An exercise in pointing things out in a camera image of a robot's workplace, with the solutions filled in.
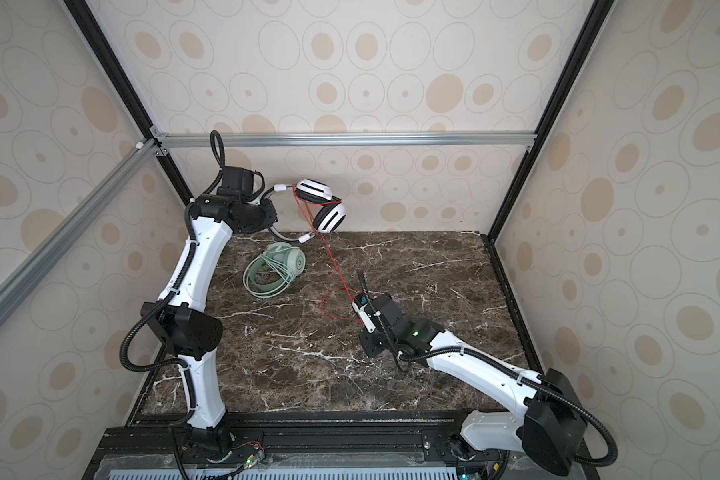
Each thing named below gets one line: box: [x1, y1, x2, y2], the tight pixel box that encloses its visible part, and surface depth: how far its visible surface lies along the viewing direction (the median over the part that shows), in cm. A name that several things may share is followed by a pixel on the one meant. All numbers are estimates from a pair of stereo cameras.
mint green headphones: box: [242, 242, 306, 299], surface depth 105 cm
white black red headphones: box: [262, 178, 347, 244], surface depth 77 cm
